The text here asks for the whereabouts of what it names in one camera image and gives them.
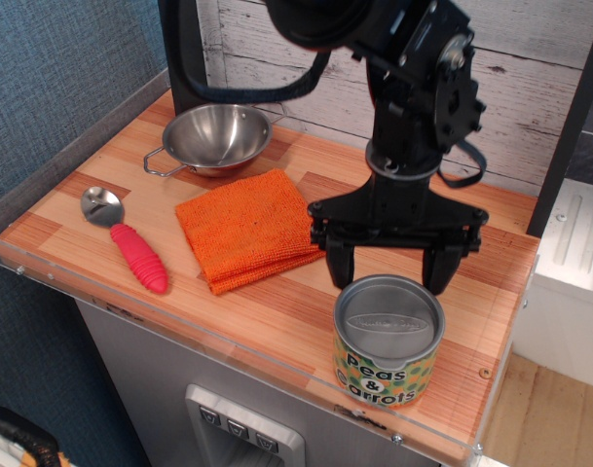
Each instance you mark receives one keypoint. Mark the dark vertical post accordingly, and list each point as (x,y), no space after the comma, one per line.
(564,151)
(184,51)

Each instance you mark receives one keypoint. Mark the peas and carrots toy can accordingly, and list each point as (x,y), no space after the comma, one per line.
(387,329)

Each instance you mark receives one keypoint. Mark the dark vertical right post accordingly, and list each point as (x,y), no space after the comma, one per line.
(564,151)

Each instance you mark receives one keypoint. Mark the white toy sink unit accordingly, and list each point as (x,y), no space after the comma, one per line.
(554,327)

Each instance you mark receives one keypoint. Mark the folded orange cloth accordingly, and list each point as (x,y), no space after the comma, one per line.
(248,230)

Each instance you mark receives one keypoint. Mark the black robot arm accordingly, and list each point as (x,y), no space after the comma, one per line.
(418,58)

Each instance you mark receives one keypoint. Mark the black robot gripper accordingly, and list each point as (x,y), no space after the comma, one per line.
(394,213)

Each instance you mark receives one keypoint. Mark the clear acrylic counter guard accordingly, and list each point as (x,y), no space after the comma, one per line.
(281,329)

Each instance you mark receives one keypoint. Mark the grey toy fridge cabinet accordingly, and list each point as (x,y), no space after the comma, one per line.
(151,374)

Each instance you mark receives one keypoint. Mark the small steel pot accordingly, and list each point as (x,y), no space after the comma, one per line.
(215,140)

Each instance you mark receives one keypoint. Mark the silver dispenser button panel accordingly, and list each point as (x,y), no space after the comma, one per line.
(229,434)

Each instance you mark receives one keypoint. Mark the dark vertical left post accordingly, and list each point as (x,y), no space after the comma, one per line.
(184,51)

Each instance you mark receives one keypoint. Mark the spoon with pink handle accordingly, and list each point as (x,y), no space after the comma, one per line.
(103,208)

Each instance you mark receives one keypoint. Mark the orange object at bottom left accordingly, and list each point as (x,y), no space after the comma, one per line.
(45,458)

